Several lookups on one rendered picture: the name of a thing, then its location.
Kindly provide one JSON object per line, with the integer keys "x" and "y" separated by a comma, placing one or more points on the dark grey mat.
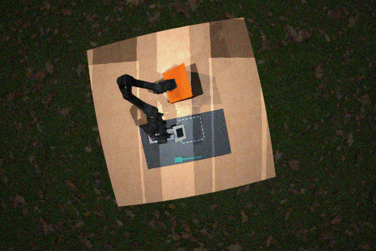
{"x": 215, "y": 140}

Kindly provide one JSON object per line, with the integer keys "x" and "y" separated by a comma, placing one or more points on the white square tile with dark centre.
{"x": 179, "y": 132}

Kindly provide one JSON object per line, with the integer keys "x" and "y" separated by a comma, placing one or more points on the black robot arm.
{"x": 149, "y": 110}

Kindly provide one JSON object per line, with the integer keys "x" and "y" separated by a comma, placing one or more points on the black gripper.
{"x": 162, "y": 138}

